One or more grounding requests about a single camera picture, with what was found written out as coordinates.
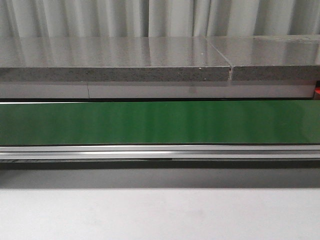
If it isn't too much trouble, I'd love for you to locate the grey stone counter left slab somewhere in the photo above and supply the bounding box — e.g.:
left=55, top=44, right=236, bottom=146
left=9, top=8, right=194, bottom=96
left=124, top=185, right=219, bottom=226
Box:
left=0, top=37, right=230, bottom=82

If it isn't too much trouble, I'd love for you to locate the grey stone counter slab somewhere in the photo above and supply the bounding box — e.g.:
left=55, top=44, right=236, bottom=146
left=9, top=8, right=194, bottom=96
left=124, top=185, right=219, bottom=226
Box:
left=206, top=35, right=320, bottom=83
left=0, top=37, right=230, bottom=82

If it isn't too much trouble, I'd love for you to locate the green conveyor belt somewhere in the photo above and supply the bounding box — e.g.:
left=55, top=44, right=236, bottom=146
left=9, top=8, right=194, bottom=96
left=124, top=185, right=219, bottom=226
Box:
left=0, top=100, right=320, bottom=146

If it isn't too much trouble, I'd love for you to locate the grey stone counter right slab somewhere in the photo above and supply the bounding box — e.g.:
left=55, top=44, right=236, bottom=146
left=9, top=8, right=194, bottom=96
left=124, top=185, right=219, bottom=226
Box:
left=206, top=35, right=320, bottom=83

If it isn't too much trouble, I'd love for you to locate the red plastic tray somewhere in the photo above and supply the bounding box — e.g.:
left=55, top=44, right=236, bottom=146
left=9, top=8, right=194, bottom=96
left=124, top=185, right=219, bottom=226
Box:
left=313, top=86, right=320, bottom=100

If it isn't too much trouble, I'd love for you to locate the white pleated curtain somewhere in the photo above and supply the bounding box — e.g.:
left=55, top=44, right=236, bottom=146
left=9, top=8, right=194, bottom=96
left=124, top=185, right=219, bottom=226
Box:
left=0, top=0, right=320, bottom=38

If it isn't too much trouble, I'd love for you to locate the aluminium conveyor frame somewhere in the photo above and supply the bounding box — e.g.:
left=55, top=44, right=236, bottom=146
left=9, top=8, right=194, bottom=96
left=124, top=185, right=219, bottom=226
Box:
left=0, top=144, right=320, bottom=161

